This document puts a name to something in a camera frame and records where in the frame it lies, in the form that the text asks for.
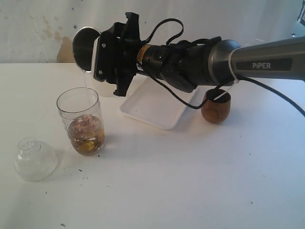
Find round wooden bowl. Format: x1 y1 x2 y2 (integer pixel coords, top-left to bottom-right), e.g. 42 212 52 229
201 89 231 124

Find coins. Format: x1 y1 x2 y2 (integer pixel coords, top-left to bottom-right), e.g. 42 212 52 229
68 115 105 156

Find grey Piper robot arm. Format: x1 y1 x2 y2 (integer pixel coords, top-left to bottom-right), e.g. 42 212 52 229
101 12 305 96

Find translucent lidded plastic container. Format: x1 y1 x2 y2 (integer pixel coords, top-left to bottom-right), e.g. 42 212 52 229
92 79 116 97

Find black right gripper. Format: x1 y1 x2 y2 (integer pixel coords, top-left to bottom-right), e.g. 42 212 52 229
107 12 141 97

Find white rectangular tray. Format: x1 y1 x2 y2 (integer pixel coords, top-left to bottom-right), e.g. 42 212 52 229
120 78 187 130

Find white cable tie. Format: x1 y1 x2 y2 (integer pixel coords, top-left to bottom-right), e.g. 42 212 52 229
213 51 241 102

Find clear dome lid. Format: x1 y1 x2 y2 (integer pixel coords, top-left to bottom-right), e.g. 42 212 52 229
14 137 59 182

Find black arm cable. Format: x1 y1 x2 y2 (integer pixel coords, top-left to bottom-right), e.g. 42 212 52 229
142 18 305 119

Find clear plastic shaker cup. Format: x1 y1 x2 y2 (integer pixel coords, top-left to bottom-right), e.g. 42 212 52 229
56 87 105 156

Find stainless steel cup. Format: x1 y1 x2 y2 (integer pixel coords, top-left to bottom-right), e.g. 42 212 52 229
72 26 101 73

